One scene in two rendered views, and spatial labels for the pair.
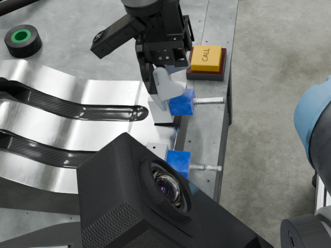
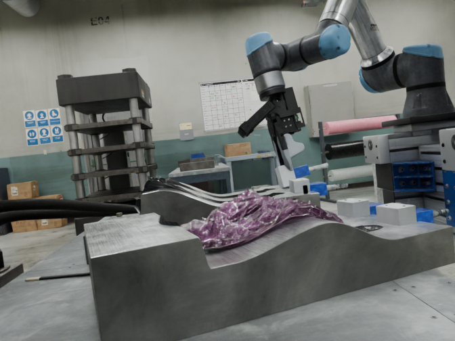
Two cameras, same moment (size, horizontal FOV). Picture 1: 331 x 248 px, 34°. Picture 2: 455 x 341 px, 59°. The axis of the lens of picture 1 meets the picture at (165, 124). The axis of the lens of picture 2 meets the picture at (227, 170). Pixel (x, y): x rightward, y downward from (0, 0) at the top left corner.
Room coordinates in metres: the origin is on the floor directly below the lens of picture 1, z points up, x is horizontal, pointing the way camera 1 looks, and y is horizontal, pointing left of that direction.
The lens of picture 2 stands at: (-0.27, 0.52, 1.00)
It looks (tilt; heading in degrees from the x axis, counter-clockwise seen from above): 3 degrees down; 338
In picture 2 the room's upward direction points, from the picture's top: 6 degrees counter-clockwise
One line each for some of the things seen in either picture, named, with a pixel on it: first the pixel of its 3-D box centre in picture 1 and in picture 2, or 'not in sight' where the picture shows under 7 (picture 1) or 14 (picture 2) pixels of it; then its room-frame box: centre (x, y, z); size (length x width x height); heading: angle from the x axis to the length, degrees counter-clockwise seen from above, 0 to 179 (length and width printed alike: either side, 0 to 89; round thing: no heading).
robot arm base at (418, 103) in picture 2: not in sight; (426, 100); (0.72, -0.60, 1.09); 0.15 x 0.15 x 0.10
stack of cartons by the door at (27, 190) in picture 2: not in sight; (37, 204); (7.43, 1.03, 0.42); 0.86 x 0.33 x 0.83; 72
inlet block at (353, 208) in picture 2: not in sight; (374, 210); (0.35, -0.02, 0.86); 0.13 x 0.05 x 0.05; 89
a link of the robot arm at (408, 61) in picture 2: not in sight; (421, 65); (0.72, -0.59, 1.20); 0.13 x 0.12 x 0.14; 16
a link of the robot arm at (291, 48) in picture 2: not in sight; (293, 55); (0.70, -0.10, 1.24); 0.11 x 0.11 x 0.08; 16
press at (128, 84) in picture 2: not in sight; (120, 159); (5.33, -0.17, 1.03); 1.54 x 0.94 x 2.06; 162
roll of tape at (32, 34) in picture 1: (23, 41); not in sight; (0.99, 0.29, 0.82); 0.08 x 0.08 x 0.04
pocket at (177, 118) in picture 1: (169, 120); not in sight; (0.63, -0.01, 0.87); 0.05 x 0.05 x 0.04; 72
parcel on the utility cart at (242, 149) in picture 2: not in sight; (237, 151); (6.18, -2.27, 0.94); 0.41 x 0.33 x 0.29; 79
